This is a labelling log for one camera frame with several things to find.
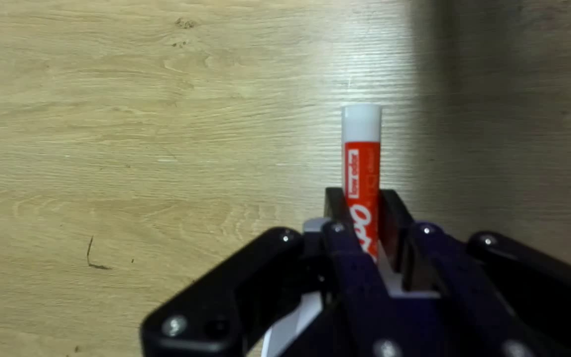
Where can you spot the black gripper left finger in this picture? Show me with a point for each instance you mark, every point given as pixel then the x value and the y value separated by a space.
pixel 258 289

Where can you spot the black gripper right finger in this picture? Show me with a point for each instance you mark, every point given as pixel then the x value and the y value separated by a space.
pixel 496 289

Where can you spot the red and white Expo marker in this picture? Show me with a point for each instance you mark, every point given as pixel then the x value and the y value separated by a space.
pixel 361 164

